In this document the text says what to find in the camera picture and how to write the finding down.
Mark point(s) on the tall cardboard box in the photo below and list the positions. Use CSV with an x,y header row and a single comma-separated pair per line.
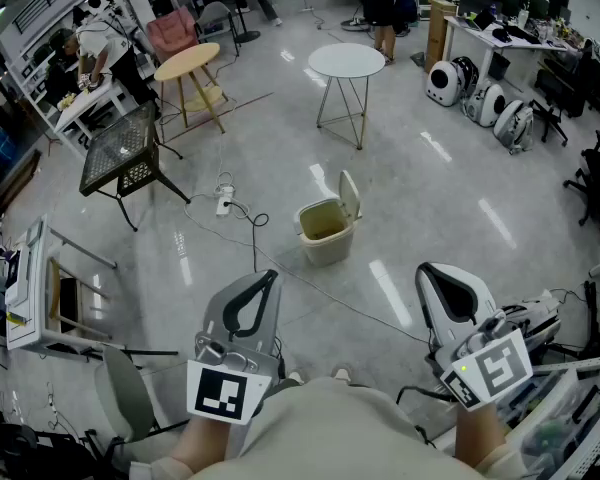
x,y
440,33

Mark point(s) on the black glass-top square table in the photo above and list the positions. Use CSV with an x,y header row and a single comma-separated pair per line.
x,y
122,143

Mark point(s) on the wooden chair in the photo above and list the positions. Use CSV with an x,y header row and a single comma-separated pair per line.
x,y
55,293

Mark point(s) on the person's right shoe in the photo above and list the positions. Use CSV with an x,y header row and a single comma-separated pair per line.
x,y
342,372

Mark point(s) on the person's beige shirt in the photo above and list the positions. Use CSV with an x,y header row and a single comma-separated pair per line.
x,y
330,433

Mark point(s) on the white shelving unit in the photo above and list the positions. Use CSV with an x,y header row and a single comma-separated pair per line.
x,y
28,70

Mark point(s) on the beige trash bin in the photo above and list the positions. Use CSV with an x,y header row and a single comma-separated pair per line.
x,y
330,248

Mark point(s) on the white office desk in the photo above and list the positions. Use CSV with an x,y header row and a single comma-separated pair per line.
x,y
505,40

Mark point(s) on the black office chair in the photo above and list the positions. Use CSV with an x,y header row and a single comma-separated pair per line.
x,y
597,178
560,93

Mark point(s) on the white pet carrier backpack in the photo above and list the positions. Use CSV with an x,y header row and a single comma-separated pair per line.
x,y
444,83
515,125
485,105

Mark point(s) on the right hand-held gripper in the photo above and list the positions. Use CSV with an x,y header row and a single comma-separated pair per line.
x,y
500,363

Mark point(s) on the clear plastic storage bin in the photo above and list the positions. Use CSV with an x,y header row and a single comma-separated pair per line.
x,y
555,418

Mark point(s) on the white side table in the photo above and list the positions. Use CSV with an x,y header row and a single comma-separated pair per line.
x,y
27,308

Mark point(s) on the gray chair with black legs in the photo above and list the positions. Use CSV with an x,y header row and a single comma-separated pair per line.
x,y
215,15

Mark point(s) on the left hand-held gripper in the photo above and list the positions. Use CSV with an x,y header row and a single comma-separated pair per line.
x,y
220,393

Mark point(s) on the pink armchair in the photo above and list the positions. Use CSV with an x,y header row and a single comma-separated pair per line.
x,y
172,33

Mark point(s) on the white round table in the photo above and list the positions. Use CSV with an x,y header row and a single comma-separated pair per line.
x,y
346,60

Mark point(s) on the white power strip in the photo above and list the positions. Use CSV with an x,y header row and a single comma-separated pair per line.
x,y
223,204

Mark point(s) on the person's right forearm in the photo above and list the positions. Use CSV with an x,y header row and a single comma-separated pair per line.
x,y
477,433

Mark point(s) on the person's shoe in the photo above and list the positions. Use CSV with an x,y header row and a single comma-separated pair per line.
x,y
342,372
296,376

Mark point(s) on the person's left forearm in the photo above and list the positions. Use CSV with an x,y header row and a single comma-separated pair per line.
x,y
205,443

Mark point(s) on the white rectangular table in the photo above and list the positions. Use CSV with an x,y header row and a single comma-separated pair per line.
x,y
87,103

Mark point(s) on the person's left shoe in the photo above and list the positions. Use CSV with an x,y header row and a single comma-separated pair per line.
x,y
296,376

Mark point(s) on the gray shell chair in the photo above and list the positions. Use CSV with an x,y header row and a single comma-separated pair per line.
x,y
122,398

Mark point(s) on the wooden stool with pink top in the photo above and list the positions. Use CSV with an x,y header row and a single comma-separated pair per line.
x,y
187,60

